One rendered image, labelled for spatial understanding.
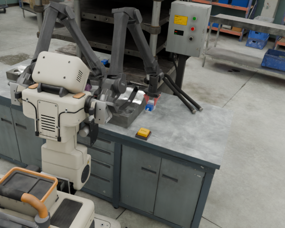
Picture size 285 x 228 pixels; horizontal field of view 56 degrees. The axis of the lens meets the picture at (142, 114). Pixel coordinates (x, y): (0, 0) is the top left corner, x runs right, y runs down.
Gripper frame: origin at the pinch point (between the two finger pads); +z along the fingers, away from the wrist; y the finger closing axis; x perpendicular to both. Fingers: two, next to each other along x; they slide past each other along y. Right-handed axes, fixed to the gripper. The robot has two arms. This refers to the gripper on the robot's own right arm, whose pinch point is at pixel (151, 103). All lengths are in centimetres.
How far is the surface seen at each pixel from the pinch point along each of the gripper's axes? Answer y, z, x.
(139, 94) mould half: 14.1, 3.0, -13.7
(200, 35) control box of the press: -11, -32, -72
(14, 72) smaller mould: 123, 8, -5
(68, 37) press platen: 114, -10, -66
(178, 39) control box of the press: 7, -26, -72
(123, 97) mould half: 24.2, 5.8, -8.0
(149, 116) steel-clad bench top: 3.2, 14.9, -7.8
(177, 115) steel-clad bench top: -14.4, 14.8, -20.3
